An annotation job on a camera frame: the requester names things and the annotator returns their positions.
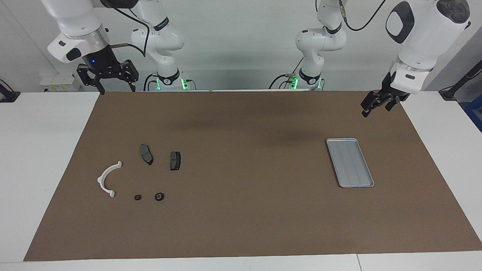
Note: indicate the rectangular dark grey brake pad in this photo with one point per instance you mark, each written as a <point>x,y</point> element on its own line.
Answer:
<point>175,160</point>

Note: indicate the silver metal tray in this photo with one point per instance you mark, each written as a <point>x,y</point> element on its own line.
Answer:
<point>350,162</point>

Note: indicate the brown table mat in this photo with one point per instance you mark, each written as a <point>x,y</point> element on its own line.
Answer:
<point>244,210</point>

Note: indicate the black table clamp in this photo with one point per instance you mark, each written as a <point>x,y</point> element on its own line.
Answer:
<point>7,94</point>

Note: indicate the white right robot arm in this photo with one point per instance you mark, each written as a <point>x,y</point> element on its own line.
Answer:
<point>75,15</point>

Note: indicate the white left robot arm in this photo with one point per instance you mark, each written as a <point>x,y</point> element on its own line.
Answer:
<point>421,37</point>

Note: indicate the white box with yellow labels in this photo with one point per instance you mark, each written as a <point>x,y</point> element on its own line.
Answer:
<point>60,82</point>

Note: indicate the blue crate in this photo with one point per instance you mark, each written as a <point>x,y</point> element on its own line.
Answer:
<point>475,113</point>

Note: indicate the curved dark grey brake pad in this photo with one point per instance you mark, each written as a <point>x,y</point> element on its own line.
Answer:
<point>146,153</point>

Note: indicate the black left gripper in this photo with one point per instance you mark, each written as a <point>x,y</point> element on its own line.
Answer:
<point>386,94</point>

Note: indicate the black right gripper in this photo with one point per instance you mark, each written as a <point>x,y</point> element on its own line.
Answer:
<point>103,62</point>

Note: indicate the white curved plastic bracket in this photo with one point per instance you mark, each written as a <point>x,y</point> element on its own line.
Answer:
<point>102,183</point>

